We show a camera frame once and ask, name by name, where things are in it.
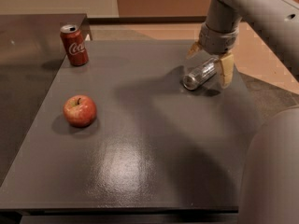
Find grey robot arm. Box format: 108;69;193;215
188;0;299;224

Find red apple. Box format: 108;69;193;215
63;95;97;128

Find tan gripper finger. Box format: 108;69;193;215
186;41;203;59
219;52;235;89

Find red coca-cola can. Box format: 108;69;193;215
60;24;89;66

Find silver redbull can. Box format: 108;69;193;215
182;57;218;91

